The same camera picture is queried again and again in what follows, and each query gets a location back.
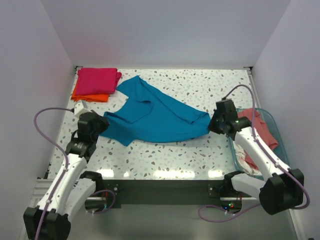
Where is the blue t shirt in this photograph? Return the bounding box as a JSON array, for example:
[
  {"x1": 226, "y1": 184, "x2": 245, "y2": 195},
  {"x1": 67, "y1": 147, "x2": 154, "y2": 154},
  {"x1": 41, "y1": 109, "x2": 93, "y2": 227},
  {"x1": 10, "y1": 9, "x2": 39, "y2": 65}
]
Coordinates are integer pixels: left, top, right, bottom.
[{"x1": 101, "y1": 76, "x2": 211, "y2": 146}]

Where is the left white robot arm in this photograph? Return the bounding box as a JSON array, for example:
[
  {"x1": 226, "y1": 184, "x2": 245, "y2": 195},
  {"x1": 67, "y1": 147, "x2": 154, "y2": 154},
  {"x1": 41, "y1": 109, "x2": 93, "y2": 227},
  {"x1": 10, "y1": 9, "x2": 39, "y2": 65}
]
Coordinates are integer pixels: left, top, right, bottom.
[{"x1": 23, "y1": 110, "x2": 109, "y2": 240}]

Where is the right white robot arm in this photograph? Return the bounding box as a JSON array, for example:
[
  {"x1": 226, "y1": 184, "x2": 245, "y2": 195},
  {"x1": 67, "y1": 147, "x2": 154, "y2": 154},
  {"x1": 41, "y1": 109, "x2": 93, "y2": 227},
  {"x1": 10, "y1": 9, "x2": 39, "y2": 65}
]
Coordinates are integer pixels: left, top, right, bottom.
[{"x1": 208, "y1": 99, "x2": 306, "y2": 215}]

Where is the folded orange t shirt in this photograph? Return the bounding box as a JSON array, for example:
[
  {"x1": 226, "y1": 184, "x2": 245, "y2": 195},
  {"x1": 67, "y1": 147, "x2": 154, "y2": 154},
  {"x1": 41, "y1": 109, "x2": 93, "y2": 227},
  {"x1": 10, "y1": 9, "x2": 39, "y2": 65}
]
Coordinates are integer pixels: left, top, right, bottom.
[{"x1": 70, "y1": 85, "x2": 109, "y2": 103}]

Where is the pink t shirt in basket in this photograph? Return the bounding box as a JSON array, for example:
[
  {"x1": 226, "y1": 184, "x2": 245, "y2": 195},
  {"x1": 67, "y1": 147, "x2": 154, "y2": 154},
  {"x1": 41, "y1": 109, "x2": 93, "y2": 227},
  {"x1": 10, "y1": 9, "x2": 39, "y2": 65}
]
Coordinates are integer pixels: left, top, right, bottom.
[{"x1": 236, "y1": 108, "x2": 280, "y2": 171}]

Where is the white t shirt in basket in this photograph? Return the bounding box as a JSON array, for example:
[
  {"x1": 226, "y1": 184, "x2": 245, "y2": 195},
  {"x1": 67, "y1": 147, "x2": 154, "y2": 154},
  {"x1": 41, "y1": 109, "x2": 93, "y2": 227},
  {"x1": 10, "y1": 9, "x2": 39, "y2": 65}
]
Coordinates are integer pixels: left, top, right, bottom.
[{"x1": 233, "y1": 142, "x2": 262, "y2": 177}]

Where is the clear teal plastic basket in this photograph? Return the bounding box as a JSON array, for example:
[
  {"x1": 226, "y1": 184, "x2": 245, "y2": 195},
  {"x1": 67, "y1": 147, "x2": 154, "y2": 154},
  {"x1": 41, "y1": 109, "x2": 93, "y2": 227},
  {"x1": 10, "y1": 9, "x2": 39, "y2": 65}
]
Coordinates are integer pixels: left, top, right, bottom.
[{"x1": 228, "y1": 108, "x2": 290, "y2": 180}]

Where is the folded magenta t shirt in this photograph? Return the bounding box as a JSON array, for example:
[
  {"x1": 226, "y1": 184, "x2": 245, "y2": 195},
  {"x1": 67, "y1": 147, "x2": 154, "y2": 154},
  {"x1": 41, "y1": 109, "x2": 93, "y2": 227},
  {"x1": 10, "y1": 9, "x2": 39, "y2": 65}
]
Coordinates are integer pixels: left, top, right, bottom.
[{"x1": 75, "y1": 67, "x2": 122, "y2": 96}]

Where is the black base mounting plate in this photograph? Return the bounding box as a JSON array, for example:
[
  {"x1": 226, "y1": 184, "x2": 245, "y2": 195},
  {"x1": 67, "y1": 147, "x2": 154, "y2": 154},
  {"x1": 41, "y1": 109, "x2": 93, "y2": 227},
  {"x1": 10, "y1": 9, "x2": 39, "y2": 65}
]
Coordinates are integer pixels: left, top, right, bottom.
[{"x1": 74, "y1": 179, "x2": 252, "y2": 210}]

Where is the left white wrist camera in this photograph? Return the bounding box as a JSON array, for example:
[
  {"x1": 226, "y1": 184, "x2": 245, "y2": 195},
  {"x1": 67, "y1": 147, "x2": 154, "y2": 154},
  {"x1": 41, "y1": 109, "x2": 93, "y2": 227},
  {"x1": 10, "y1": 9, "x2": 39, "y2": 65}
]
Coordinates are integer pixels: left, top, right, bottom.
[{"x1": 73, "y1": 100, "x2": 90, "y2": 119}]

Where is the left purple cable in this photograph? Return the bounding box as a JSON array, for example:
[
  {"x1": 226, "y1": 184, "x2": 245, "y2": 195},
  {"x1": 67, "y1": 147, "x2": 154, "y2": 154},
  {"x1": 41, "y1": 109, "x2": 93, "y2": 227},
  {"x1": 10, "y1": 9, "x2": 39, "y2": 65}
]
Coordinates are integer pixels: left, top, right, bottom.
[{"x1": 33, "y1": 107, "x2": 76, "y2": 240}]

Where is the purple cable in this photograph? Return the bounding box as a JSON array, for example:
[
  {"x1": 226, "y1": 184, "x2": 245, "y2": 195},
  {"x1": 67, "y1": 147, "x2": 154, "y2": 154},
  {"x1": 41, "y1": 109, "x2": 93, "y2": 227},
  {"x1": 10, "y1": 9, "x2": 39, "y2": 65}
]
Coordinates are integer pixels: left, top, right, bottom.
[
  {"x1": 197, "y1": 84, "x2": 311, "y2": 222},
  {"x1": 33, "y1": 107, "x2": 76, "y2": 240}
]

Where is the aluminium table frame rail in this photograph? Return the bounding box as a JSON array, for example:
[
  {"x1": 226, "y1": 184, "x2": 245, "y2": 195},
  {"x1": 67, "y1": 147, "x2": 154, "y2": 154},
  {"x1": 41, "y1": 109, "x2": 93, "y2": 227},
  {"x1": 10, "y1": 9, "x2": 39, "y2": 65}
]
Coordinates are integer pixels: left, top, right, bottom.
[{"x1": 31, "y1": 174, "x2": 297, "y2": 203}]

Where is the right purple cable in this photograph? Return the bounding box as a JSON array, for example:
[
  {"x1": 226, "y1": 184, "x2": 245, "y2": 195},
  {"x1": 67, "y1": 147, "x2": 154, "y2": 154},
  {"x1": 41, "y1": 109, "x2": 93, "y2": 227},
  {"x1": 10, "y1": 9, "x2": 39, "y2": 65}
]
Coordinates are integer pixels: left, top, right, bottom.
[{"x1": 197, "y1": 84, "x2": 311, "y2": 222}]

